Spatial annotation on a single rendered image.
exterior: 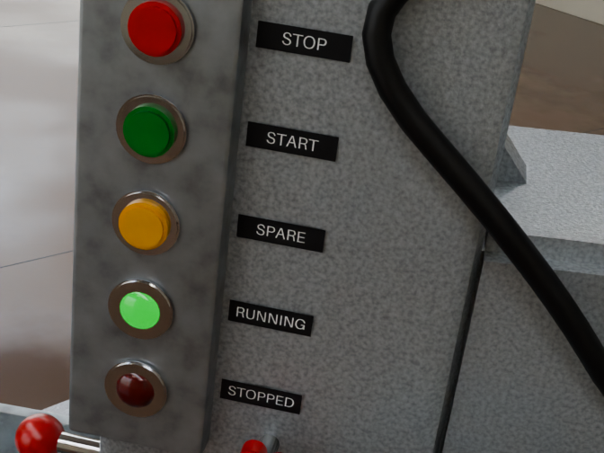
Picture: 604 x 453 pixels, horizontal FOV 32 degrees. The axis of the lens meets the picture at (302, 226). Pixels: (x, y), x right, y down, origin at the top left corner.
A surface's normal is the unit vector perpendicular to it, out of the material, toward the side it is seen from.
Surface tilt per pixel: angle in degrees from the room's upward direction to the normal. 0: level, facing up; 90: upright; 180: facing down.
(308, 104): 90
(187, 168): 90
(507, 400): 90
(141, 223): 90
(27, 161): 0
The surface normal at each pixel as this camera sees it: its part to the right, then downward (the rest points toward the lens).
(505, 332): -0.18, 0.40
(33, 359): 0.12, -0.90
